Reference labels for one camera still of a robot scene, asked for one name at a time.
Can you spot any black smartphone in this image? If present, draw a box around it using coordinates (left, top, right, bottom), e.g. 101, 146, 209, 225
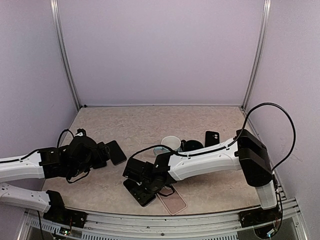
92, 162, 107, 169
105, 140, 127, 166
123, 179, 156, 207

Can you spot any pink phone case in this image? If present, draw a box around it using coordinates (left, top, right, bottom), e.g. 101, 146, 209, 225
157, 186, 188, 216

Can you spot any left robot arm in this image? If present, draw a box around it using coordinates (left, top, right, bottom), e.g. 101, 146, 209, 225
0, 135, 110, 223

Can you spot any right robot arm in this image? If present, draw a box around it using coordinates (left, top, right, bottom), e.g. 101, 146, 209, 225
122, 129, 278, 222

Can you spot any black phone case upright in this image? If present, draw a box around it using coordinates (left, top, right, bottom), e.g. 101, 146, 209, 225
204, 130, 220, 148

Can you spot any light blue mug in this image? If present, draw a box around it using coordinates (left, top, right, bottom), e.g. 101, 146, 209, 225
153, 135, 181, 156

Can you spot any dark green mug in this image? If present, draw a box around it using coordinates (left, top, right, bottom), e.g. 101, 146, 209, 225
180, 139, 204, 152

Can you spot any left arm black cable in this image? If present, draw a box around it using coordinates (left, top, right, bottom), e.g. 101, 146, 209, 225
56, 128, 76, 150

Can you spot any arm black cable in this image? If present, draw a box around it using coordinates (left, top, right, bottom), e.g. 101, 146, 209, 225
56, 128, 76, 150
232, 102, 297, 173

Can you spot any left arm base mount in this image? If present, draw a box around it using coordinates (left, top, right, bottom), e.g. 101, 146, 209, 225
43, 208, 88, 229

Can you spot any front aluminium rail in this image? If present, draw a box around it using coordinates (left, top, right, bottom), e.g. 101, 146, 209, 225
17, 197, 310, 240

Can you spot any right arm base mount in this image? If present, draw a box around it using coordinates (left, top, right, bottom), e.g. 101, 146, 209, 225
238, 207, 282, 228

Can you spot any left aluminium frame post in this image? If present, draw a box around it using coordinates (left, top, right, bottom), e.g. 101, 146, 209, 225
50, 0, 82, 111

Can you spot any aluminium frame post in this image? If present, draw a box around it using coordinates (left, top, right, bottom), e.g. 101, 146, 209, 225
50, 0, 82, 111
241, 0, 272, 111

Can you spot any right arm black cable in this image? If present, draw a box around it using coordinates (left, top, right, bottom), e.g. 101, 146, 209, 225
232, 102, 297, 173

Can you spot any right aluminium frame post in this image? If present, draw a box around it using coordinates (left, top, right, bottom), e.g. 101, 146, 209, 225
241, 0, 272, 111

